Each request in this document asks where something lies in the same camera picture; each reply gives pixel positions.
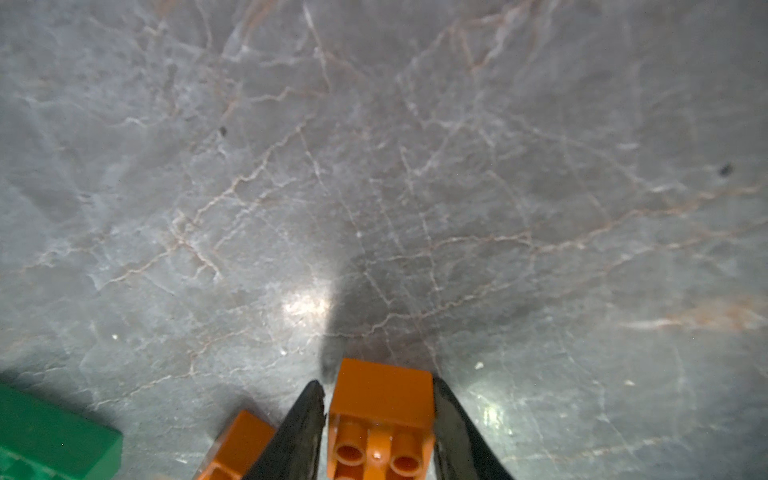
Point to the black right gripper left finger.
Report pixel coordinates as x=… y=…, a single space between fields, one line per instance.
x=293 y=452

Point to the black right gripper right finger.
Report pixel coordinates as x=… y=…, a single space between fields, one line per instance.
x=460 y=450

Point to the orange lego brick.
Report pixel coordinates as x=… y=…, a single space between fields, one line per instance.
x=237 y=448
x=380 y=422

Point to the green long lego brick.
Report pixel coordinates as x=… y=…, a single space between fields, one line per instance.
x=42 y=441

